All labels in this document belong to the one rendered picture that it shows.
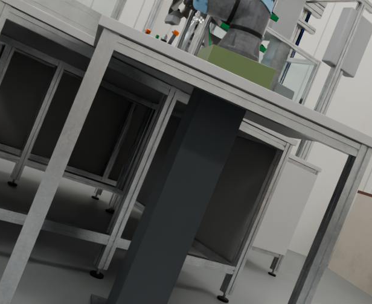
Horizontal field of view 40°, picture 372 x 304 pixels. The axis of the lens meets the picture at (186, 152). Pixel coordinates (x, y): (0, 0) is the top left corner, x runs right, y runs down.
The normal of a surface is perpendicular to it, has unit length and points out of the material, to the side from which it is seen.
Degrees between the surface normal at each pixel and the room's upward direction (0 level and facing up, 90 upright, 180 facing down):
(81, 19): 90
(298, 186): 90
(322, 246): 90
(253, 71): 90
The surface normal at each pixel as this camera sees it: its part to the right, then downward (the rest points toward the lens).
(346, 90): 0.20, 0.09
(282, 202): 0.54, 0.22
